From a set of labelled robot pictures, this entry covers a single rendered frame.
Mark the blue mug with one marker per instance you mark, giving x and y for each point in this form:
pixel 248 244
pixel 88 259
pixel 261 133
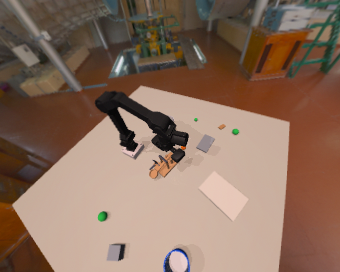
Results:
pixel 176 261

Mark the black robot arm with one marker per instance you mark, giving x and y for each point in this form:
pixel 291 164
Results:
pixel 109 102

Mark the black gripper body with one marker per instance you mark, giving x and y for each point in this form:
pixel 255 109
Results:
pixel 177 155

